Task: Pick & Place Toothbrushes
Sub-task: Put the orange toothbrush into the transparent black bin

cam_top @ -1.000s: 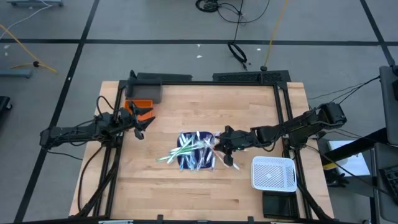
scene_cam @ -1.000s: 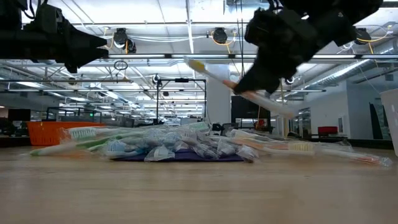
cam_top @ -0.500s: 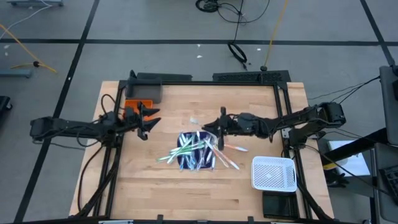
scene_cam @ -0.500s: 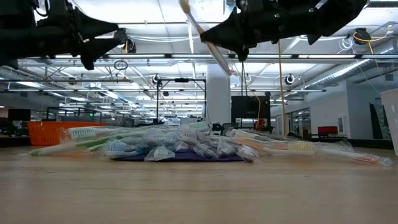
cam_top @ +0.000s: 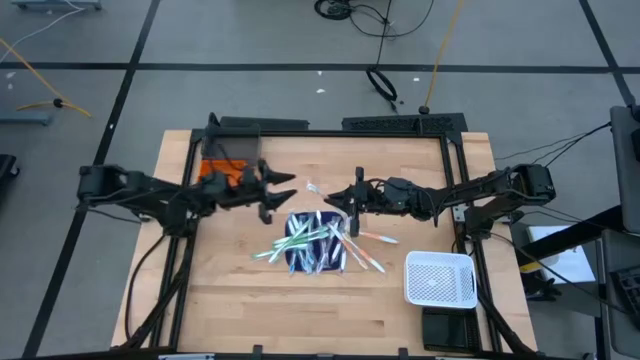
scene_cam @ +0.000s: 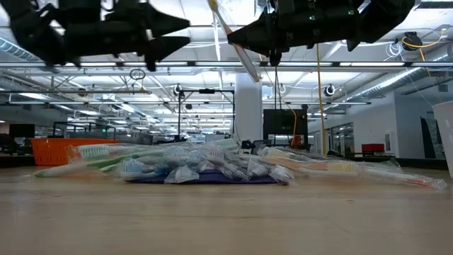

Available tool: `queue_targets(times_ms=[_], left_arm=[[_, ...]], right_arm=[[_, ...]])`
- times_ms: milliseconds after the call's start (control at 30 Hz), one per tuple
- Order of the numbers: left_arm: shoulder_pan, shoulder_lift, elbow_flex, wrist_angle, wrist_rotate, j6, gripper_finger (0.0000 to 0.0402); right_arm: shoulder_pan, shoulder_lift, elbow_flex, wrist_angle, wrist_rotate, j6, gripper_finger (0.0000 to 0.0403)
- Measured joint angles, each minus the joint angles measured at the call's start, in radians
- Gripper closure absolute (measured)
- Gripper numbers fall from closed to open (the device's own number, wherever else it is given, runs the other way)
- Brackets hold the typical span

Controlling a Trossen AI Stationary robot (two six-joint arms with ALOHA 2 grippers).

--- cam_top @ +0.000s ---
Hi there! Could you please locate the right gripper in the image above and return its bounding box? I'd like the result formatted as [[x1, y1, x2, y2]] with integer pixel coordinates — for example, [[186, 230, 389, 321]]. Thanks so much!
[[323, 167, 399, 237]]

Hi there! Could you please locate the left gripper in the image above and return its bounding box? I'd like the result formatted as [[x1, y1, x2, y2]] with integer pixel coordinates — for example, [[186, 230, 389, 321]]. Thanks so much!
[[214, 159, 299, 225]]

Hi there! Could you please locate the green toothbrush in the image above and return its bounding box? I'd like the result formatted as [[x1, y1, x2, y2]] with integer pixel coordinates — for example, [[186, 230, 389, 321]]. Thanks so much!
[[251, 243, 309, 261], [268, 217, 314, 265], [272, 227, 331, 250]]

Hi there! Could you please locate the navy blue square mat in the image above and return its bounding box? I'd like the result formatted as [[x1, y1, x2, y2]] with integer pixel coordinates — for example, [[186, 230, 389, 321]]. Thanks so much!
[[284, 210, 351, 274]]

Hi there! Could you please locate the orange plastic basket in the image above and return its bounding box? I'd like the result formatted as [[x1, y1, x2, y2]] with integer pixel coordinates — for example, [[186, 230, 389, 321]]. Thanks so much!
[[197, 158, 250, 189]]

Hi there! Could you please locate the black perforated electronics box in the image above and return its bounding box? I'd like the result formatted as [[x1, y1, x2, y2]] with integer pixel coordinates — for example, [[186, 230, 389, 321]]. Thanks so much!
[[342, 112, 469, 135]]

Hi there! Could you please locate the white perforated plastic basket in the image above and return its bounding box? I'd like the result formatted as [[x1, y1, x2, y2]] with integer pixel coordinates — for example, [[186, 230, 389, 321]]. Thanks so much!
[[403, 250, 479, 310]]

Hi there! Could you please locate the black plastic bin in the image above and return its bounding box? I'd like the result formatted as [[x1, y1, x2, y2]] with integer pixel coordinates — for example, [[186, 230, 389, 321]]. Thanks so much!
[[421, 307, 476, 354]]

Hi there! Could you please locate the black desk beam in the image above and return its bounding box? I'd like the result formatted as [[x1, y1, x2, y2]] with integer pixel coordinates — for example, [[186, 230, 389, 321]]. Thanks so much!
[[514, 204, 626, 261]]

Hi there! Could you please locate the white paper sheet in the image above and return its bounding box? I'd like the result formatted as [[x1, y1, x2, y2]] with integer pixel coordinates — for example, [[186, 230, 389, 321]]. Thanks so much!
[[527, 224, 597, 285]]

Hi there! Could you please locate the grey metal foot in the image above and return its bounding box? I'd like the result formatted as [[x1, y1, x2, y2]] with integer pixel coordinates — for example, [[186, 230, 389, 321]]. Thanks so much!
[[0, 110, 54, 126]]

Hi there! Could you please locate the black chair base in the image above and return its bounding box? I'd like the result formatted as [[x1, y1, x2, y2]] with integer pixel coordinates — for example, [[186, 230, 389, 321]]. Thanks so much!
[[0, 153, 21, 182]]

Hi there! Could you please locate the grey desk panel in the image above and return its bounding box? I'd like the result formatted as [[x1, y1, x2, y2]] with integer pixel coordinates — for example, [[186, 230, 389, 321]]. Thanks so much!
[[609, 104, 640, 221]]

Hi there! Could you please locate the grey cart base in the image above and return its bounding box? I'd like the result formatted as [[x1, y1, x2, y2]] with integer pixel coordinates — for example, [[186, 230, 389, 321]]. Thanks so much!
[[9, 0, 104, 12]]

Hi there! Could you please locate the black keyboard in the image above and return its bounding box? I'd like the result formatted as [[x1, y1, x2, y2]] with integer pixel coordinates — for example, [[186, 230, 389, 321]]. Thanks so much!
[[612, 264, 640, 314]]

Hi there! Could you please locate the grey desk surface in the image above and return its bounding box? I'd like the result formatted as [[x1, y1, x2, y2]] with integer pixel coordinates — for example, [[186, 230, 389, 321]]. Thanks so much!
[[597, 229, 640, 359]]

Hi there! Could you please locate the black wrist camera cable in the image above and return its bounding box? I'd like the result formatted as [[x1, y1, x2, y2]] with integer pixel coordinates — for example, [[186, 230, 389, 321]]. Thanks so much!
[[209, 144, 251, 174]]

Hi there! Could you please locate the black aluminium table frame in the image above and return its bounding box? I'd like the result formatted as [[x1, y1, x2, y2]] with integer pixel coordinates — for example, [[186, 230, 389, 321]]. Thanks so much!
[[119, 127, 539, 359]]

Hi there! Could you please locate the black looped floor cable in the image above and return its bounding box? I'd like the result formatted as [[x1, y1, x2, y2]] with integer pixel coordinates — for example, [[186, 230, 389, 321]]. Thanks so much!
[[366, 0, 401, 114]]

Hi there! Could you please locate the yellow cable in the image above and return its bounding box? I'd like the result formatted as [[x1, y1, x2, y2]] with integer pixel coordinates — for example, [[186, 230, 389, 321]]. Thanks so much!
[[419, 0, 465, 115], [0, 37, 94, 119]]

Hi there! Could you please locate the black arm base cable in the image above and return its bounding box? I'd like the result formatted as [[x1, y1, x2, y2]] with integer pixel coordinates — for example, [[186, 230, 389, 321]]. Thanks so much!
[[123, 232, 169, 344]]

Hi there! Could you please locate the black coiled floor cable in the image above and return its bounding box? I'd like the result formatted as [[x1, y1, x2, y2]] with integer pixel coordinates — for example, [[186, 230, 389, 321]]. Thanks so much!
[[313, 0, 436, 40]]

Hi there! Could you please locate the thin black cable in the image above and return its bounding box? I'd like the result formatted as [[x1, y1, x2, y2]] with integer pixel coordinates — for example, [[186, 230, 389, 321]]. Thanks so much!
[[543, 122, 614, 169]]

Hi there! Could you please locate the white floor cable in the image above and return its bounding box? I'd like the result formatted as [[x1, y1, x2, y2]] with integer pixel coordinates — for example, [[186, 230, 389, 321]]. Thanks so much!
[[0, 0, 90, 65]]

